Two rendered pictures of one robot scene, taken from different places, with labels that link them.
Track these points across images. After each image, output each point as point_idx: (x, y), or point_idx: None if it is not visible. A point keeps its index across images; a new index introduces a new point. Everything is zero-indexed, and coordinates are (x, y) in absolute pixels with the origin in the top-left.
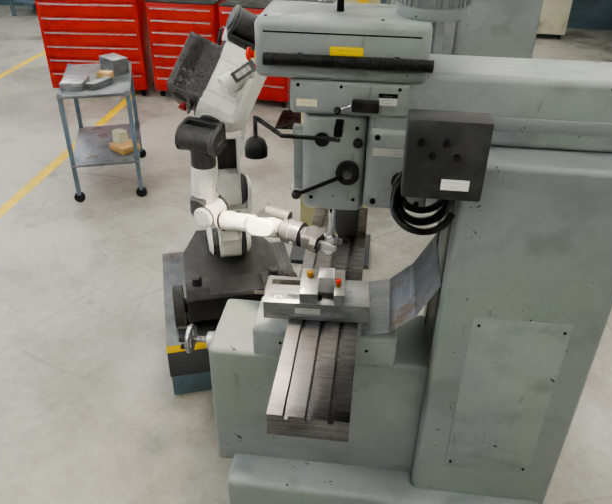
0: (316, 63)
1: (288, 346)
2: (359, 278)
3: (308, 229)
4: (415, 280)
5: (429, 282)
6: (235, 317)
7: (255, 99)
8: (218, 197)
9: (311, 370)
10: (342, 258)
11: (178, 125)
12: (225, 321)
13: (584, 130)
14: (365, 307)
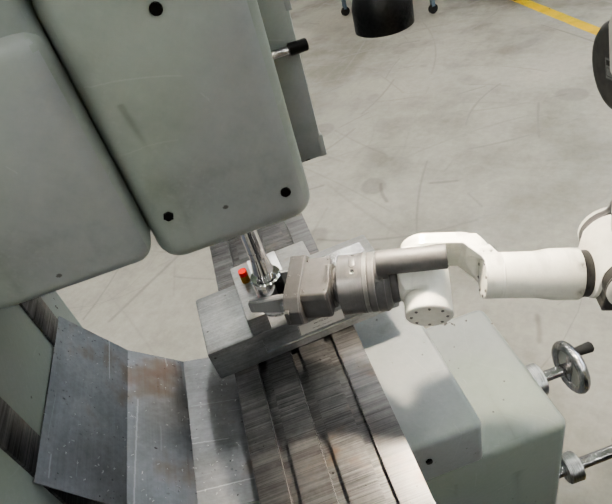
0: None
1: (305, 241)
2: (249, 424)
3: (323, 275)
4: (122, 434)
5: (84, 365)
6: (500, 378)
7: None
8: None
9: (261, 229)
10: (311, 477)
11: None
12: (508, 361)
13: None
14: (202, 298)
